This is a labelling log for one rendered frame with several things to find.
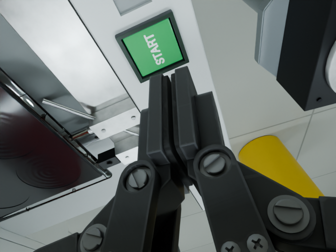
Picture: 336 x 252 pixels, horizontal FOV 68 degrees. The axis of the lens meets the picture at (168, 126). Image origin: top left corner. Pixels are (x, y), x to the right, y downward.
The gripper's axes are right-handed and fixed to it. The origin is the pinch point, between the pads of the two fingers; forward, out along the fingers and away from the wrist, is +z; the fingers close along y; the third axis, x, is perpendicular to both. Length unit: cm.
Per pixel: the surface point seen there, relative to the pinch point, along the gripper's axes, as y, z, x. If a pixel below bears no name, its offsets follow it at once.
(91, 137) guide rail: -23.1, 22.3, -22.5
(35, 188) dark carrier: -34.3, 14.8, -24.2
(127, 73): -6.9, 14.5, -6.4
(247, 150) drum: 10, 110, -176
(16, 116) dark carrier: -25.3, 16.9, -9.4
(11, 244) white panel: -62, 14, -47
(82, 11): -7.5, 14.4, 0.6
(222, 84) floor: 3, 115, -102
